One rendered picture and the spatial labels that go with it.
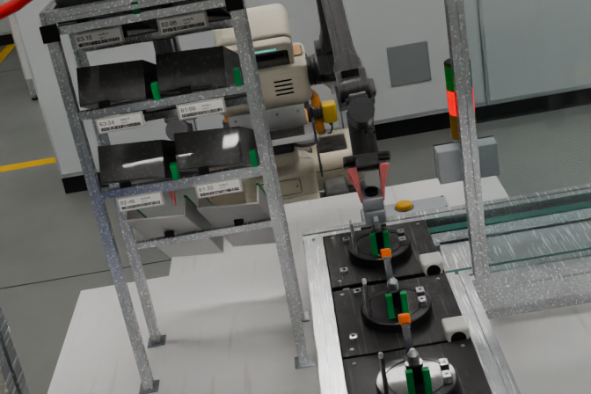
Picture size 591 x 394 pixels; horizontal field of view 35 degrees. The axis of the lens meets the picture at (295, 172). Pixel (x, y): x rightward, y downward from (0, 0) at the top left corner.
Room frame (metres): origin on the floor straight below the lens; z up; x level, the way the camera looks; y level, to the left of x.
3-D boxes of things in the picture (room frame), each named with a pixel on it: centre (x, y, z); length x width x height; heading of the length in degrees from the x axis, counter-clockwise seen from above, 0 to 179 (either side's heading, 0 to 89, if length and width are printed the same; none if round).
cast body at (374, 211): (1.82, -0.15, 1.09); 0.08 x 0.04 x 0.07; 178
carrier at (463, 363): (1.33, -0.14, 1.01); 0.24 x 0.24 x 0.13; 89
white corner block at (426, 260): (1.73, -0.25, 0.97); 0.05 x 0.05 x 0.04; 89
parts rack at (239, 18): (1.71, 0.21, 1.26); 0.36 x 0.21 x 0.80; 89
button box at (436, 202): (2.04, -0.24, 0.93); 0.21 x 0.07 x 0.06; 89
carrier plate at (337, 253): (1.83, -0.15, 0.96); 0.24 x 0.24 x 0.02; 89
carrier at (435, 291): (1.57, -0.15, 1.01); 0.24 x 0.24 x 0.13; 89
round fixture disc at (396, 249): (1.83, -0.15, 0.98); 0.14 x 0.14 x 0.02
